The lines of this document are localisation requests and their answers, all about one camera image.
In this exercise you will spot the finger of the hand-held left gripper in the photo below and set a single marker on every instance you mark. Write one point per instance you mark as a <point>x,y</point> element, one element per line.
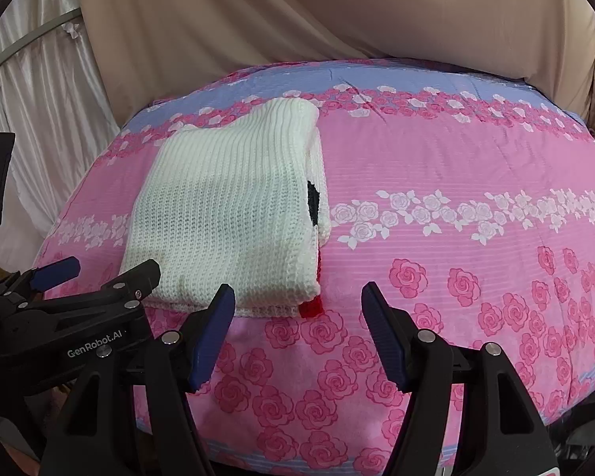
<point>59,270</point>
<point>139,277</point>

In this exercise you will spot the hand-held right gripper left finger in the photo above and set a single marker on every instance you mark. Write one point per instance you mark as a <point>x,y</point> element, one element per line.
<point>210,342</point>

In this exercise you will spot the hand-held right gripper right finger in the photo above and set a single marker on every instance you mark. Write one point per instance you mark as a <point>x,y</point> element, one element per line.
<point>386,342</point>

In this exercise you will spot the white knit sweater with stripes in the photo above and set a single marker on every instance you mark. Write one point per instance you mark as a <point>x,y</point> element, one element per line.
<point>228,198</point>

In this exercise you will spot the pink rose print blanket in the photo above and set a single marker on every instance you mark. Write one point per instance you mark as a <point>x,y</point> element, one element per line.
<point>451,218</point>

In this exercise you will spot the white satin curtain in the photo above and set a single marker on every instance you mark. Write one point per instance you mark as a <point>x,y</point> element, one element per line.
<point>44,124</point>

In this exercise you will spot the grey curved pole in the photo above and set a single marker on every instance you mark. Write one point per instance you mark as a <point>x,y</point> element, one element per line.
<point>25,38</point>

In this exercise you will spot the beige curtain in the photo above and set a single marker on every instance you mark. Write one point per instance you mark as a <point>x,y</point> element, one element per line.
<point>302,20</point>

